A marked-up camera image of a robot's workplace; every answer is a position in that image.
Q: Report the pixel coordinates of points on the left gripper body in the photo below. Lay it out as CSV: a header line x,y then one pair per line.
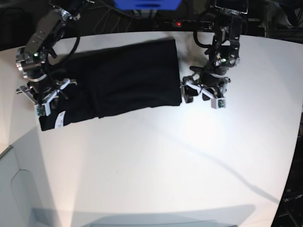
x,y
205,81

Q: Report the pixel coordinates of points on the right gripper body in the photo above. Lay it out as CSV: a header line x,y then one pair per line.
x,y
40,94

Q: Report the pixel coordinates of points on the black T-shirt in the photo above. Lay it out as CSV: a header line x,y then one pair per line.
x,y
118,80

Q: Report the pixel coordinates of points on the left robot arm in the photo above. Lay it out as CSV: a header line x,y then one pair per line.
x,y
226,24

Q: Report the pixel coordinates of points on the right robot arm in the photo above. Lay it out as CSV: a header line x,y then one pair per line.
x,y
32,59

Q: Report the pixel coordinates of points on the white clothing tag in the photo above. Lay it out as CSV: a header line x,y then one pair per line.
x,y
59,122

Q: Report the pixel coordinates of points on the black power strip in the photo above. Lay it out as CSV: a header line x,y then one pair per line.
x,y
184,25

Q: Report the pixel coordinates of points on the blue box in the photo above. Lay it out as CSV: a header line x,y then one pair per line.
x,y
147,4

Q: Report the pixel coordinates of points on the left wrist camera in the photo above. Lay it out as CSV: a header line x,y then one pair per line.
x,y
218,103

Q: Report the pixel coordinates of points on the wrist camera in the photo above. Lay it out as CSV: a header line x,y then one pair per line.
x,y
42,110
218,103

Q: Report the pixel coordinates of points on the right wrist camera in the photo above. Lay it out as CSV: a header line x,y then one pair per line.
x,y
42,110

